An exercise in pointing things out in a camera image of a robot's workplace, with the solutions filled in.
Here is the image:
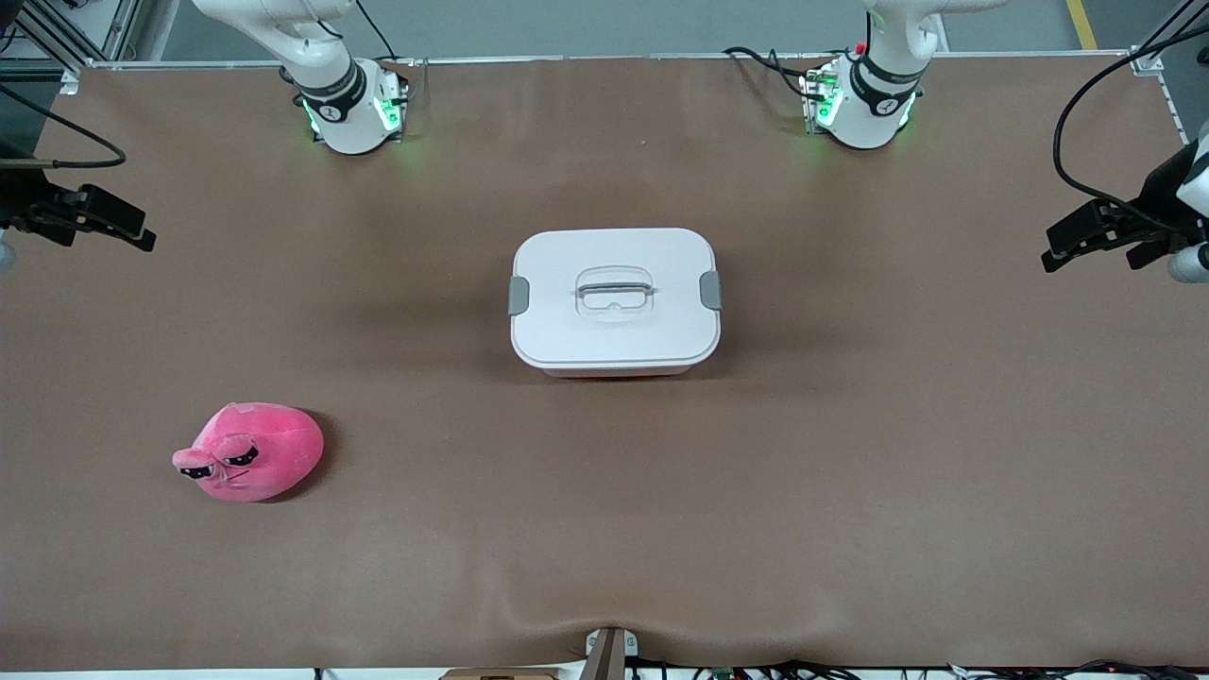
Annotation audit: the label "pink plush toy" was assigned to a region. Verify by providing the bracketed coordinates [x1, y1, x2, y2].
[171, 401, 326, 504]

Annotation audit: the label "white plastic box lid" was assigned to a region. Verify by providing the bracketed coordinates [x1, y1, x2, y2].
[510, 227, 723, 370]

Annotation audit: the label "perforated metal edge strip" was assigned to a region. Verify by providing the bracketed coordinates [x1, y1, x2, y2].
[1154, 71, 1193, 147]

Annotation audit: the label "brown table mat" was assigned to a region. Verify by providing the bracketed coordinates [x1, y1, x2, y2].
[0, 54, 1209, 673]

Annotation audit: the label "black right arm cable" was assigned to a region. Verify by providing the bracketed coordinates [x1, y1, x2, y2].
[0, 83, 128, 171]

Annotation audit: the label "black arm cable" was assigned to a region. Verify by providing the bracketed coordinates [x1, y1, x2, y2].
[0, 83, 128, 171]
[1050, 24, 1209, 237]

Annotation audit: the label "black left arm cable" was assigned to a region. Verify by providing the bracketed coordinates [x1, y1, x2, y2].
[1050, 24, 1209, 237]

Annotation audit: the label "aluminium frame profile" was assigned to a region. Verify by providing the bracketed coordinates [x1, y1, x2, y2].
[1138, 0, 1209, 60]

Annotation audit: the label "aluminium frame posts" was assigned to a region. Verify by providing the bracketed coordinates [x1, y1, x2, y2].
[0, 0, 145, 67]

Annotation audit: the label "black right base cable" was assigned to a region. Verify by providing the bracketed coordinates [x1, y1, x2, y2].
[351, 0, 400, 65]

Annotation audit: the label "black left base cables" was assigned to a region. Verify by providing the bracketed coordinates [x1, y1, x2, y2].
[722, 44, 819, 101]

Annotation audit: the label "aluminium table edge rail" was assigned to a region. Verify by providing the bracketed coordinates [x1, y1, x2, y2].
[83, 51, 1134, 72]

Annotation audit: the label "metal table edge bracket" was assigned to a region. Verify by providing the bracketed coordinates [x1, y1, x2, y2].
[585, 627, 639, 680]

